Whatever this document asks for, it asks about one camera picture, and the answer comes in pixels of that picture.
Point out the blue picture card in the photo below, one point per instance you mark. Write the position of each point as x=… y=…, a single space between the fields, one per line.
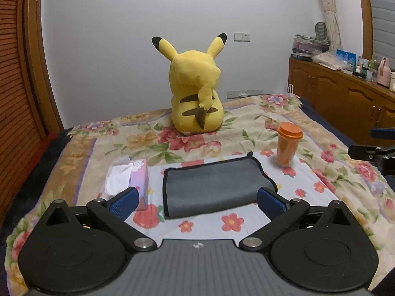
x=347 y=57

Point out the stack of folded fabrics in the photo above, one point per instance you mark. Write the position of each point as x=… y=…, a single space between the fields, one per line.
x=305 y=47

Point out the yellow Pikachu plush toy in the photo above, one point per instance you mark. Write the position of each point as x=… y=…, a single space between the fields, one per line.
x=193 y=80

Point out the grey purple microfibre towel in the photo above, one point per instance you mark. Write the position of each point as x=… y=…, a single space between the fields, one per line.
x=213 y=187

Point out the white wall switch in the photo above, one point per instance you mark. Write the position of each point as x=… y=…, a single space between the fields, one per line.
x=241 y=37

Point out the wooden louvred wardrobe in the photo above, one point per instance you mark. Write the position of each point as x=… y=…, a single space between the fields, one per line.
x=29 y=116

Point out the floral bed blanket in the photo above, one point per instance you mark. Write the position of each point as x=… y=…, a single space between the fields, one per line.
x=75 y=165

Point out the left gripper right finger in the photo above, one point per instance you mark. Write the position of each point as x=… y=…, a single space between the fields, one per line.
x=284 y=216

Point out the pink tissue box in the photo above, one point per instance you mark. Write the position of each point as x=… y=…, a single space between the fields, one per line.
x=126 y=172

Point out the white strawberry print cloth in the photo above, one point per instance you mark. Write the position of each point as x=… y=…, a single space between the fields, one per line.
x=296 y=182

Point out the wooden sideboard cabinet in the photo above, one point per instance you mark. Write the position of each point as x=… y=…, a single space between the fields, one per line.
x=350 y=104

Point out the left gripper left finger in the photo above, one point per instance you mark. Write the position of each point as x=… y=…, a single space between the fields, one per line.
x=110 y=216

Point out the green patterned fan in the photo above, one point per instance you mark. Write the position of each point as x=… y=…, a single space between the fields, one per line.
x=321 y=31

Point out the beige tied curtain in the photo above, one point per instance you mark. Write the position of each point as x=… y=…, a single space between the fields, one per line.
x=331 y=21

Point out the orange lidded plastic cup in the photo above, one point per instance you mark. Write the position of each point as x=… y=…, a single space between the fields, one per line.
x=289 y=136

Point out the pink bottle on cabinet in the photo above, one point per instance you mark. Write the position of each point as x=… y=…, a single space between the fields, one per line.
x=384 y=73

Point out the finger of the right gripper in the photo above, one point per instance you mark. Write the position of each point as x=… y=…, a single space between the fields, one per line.
x=383 y=133
x=383 y=158

